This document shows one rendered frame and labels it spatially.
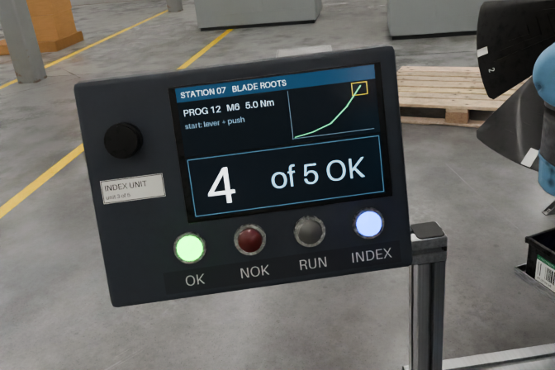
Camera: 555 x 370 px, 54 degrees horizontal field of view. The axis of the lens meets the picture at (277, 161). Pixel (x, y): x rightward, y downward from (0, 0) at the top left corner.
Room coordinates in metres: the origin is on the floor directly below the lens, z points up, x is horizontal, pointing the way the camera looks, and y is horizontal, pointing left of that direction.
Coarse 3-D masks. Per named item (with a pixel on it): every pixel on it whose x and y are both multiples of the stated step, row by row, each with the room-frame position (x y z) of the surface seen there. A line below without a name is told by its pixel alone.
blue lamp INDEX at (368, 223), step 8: (368, 208) 0.39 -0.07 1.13; (360, 216) 0.39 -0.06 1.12; (368, 216) 0.39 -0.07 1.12; (376, 216) 0.39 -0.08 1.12; (360, 224) 0.39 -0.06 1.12; (368, 224) 0.38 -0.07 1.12; (376, 224) 0.38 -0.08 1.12; (360, 232) 0.39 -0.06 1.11; (368, 232) 0.38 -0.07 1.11; (376, 232) 0.38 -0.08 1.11
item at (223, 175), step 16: (192, 160) 0.40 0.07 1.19; (208, 160) 0.40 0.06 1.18; (224, 160) 0.40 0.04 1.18; (240, 160) 0.40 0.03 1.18; (192, 176) 0.40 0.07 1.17; (208, 176) 0.40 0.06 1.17; (224, 176) 0.40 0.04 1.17; (240, 176) 0.40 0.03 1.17; (192, 192) 0.39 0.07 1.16; (208, 192) 0.39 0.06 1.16; (224, 192) 0.40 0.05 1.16; (240, 192) 0.40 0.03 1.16; (192, 208) 0.39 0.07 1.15; (208, 208) 0.39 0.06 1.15; (224, 208) 0.39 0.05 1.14; (240, 208) 0.39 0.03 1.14
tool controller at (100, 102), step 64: (256, 64) 0.43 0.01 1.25; (320, 64) 0.43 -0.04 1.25; (384, 64) 0.43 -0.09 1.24; (128, 128) 0.40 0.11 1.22; (192, 128) 0.41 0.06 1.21; (256, 128) 0.41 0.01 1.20; (320, 128) 0.41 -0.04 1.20; (384, 128) 0.41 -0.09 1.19; (128, 192) 0.39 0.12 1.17; (256, 192) 0.40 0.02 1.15; (320, 192) 0.40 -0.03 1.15; (384, 192) 0.40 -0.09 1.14; (128, 256) 0.38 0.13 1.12; (256, 256) 0.38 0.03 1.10; (320, 256) 0.38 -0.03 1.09; (384, 256) 0.38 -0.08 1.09
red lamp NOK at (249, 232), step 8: (248, 224) 0.39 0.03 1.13; (240, 232) 0.39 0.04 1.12; (248, 232) 0.38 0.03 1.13; (256, 232) 0.38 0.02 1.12; (264, 232) 0.39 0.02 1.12; (240, 240) 0.38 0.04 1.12; (248, 240) 0.38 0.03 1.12; (256, 240) 0.38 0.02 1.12; (264, 240) 0.38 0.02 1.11; (240, 248) 0.38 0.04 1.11; (248, 248) 0.38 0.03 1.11; (256, 248) 0.38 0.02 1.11
